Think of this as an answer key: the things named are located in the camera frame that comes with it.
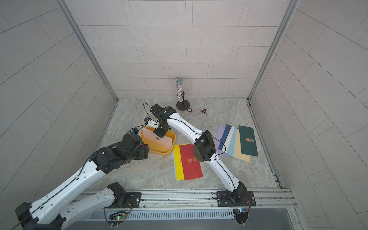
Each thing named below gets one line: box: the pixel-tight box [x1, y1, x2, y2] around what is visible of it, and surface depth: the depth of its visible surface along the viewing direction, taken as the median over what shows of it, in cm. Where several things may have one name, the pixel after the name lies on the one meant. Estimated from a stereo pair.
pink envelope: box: [142, 127, 173, 150], surface depth 88 cm
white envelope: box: [221, 126, 235, 154], surface depth 95 cm
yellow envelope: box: [173, 143, 191, 181], surface depth 85 cm
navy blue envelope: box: [218, 124, 232, 151], surface depth 98 cm
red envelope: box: [179, 143, 204, 181], surface depth 85 cm
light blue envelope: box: [226, 127, 238, 157], surface depth 93 cm
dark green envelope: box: [238, 125, 259, 157], surface depth 94 cm
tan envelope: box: [232, 128, 251, 163], surface depth 88 cm
